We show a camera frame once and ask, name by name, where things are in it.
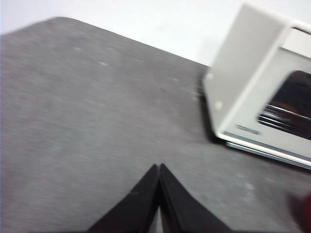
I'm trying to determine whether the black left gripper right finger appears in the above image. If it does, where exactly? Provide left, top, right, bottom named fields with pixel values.
left=158, top=163, right=232, bottom=233

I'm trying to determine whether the oven door with beige handle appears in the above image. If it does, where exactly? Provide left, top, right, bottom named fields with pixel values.
left=217, top=25, right=311, bottom=164

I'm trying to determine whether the red yellow apple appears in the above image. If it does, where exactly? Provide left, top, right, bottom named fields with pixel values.
left=286, top=191, right=311, bottom=233

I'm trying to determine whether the white Toshiba toaster oven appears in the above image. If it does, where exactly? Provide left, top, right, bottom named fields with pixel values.
left=196, top=1, right=311, bottom=171

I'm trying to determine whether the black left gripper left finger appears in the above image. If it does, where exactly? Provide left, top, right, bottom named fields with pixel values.
left=86, top=164, right=160, bottom=233

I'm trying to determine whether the metal wire oven rack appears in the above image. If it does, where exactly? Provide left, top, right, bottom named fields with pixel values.
left=257, top=103, right=311, bottom=138

